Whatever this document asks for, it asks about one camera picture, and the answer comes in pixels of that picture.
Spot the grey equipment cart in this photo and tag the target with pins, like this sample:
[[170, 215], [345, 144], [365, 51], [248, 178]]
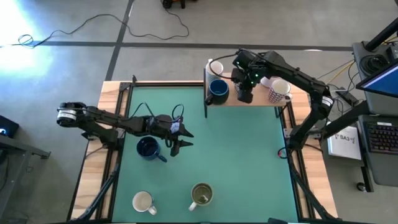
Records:
[[382, 171]]

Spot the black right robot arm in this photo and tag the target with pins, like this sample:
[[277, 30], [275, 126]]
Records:
[[298, 74]]

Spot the white mug olive interior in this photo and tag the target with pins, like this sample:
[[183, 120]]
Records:
[[202, 193]]

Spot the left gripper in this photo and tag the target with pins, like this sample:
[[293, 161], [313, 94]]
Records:
[[161, 126]]

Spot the blue screen monitor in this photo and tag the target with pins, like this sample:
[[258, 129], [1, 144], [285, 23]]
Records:
[[385, 82]]

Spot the white navy floral mug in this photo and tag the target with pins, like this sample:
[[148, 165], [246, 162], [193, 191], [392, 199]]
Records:
[[142, 201]]

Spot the grey metal desk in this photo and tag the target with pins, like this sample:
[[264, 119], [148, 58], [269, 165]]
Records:
[[18, 146]]

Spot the black pole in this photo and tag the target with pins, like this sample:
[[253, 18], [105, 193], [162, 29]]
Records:
[[382, 34]]

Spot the red white lattice mug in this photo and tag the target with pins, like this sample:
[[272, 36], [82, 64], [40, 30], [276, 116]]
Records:
[[280, 87]]

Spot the navy blue glossy mug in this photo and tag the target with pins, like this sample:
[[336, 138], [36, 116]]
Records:
[[148, 147]]

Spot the white paper sheet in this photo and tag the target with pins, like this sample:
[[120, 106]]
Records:
[[343, 144]]

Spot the black keyboard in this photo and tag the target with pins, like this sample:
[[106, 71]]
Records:
[[384, 138]]

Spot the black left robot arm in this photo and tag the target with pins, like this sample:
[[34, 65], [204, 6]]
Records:
[[102, 119]]

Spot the black device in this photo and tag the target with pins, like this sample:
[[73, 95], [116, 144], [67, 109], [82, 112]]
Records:
[[7, 127]]

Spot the black mug blue interior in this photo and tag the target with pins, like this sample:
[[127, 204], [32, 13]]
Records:
[[218, 88]]

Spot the wooden shelf black metal frame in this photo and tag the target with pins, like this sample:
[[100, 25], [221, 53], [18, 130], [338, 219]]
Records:
[[258, 98]]

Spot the black power strip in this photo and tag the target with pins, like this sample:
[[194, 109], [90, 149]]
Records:
[[348, 98]]

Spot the green table mat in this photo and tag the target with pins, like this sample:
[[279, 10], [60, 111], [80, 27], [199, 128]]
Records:
[[233, 155]]

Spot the black metal rig frame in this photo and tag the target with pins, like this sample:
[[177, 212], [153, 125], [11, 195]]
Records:
[[124, 90]]

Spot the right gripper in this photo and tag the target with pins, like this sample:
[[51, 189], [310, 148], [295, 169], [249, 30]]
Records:
[[245, 79]]

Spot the white teal floral mug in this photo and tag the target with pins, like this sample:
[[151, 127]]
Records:
[[217, 68]]

